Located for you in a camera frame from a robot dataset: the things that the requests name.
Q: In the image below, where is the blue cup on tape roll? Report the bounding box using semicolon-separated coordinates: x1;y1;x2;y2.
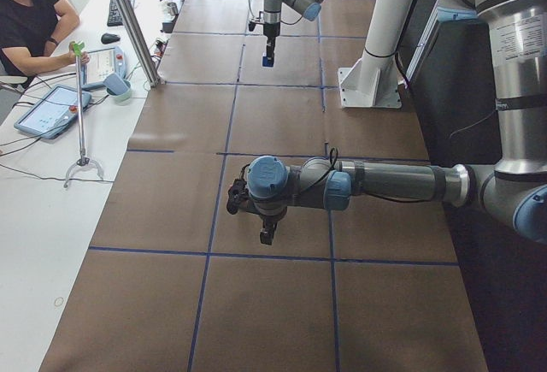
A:
103;73;132;103

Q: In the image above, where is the blue wooden cube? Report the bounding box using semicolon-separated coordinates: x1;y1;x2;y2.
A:
262;56;274;68

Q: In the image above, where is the green handled reacher grabber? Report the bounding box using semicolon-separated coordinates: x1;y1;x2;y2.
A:
63;41;103;189

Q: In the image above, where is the black keyboard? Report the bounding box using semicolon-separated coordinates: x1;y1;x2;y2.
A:
106;0;135;27

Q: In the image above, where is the black computer mouse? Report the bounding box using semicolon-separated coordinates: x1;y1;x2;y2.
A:
101;32;121;44

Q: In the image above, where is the aluminium frame post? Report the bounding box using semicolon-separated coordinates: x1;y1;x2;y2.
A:
115;0;161;88

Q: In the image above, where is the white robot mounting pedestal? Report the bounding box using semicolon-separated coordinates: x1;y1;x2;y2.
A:
338;0;413;109

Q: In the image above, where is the far teach pendant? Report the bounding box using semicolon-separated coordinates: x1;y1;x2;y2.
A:
80;46;127;91

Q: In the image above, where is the person in black shirt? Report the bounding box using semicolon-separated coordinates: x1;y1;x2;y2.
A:
1;0;80;88

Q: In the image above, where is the small metal cup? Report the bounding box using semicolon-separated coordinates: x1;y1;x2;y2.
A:
167;2;179;16

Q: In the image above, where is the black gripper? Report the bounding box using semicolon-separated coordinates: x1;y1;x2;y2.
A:
226;177;288;245
248;11;280;64

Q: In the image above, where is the near blue teach pendant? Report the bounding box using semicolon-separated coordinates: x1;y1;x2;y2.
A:
14;86;79;139

